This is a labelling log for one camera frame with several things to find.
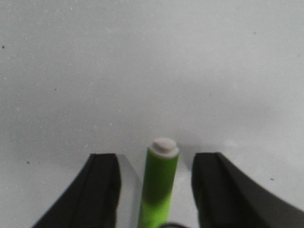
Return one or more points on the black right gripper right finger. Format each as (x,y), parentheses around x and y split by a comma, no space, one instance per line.
(225,197)

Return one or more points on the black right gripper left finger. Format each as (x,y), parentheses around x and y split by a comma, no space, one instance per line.
(91,200)

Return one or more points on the green marker pen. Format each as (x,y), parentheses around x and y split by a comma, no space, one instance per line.
(159,173)

